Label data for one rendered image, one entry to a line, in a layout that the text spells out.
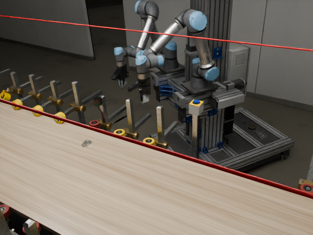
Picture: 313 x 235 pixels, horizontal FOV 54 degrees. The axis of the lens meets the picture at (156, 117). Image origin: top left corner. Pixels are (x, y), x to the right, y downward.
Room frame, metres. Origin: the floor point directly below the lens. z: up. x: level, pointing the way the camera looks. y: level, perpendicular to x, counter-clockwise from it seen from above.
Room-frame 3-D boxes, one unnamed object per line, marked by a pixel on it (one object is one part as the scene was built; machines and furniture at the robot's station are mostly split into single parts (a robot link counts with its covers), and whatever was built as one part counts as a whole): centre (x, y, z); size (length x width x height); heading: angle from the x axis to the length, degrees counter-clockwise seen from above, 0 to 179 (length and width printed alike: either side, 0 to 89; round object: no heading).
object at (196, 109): (1.65, -0.25, 1.18); 0.07 x 0.07 x 0.08; 58
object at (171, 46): (2.75, -0.16, 1.20); 0.13 x 0.12 x 0.14; 45
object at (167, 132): (1.89, -0.04, 0.82); 0.43 x 0.03 x 0.04; 148
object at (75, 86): (2.18, 0.61, 0.94); 0.03 x 0.03 x 0.48; 58
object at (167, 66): (2.74, -0.16, 1.09); 0.15 x 0.15 x 0.10
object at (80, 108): (2.19, 0.63, 0.94); 0.13 x 0.06 x 0.05; 58
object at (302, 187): (1.20, -0.79, 0.85); 0.08 x 0.08 x 0.11
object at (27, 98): (2.52, 1.04, 0.95); 0.50 x 0.04 x 0.04; 148
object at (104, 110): (2.05, 0.40, 0.87); 0.03 x 0.03 x 0.48; 58
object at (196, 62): (2.28, -0.37, 1.20); 0.13 x 0.12 x 0.14; 22
